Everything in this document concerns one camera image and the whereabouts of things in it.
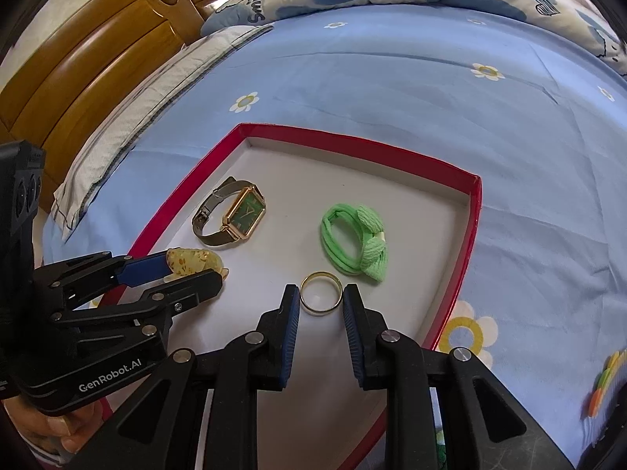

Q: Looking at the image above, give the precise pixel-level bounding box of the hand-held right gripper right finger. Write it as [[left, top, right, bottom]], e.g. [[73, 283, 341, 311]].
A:
[[342, 284, 576, 470]]

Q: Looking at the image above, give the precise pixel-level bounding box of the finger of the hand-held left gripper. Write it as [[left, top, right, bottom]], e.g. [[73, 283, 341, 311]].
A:
[[33, 251, 171, 310], [49, 269, 223, 348]]

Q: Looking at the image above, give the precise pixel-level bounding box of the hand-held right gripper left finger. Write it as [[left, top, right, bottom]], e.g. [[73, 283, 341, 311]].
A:
[[61, 284, 301, 470]]

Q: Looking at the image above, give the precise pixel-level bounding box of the yellow amber hair claw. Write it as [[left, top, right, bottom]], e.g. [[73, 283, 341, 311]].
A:
[[165, 247, 230, 282]]

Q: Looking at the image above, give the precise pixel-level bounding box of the gold ring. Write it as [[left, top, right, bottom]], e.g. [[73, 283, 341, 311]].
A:
[[299, 270, 342, 314]]

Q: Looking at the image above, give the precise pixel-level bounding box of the red shallow box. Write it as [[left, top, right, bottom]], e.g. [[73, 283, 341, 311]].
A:
[[100, 124, 483, 470]]

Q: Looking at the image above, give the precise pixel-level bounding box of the person's left hand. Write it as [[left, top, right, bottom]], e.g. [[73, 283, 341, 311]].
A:
[[0, 399, 106, 470]]

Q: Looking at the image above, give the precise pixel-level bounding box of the gold green-faced wristwatch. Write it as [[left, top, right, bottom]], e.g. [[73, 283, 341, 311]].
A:
[[192, 177, 268, 248]]

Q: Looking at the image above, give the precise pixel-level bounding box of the white striped pillow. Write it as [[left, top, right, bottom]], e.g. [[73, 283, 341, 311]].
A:
[[53, 24, 275, 243]]

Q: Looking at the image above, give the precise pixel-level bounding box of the wooden headboard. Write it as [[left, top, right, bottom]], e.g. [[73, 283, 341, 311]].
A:
[[0, 0, 304, 216]]

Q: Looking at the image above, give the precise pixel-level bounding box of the green bow hair tie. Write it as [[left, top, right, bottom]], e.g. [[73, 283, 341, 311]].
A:
[[320, 202, 391, 284]]

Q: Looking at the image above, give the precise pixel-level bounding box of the colourful bead bracelet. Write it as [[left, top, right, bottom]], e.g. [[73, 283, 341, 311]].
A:
[[583, 347, 627, 419]]

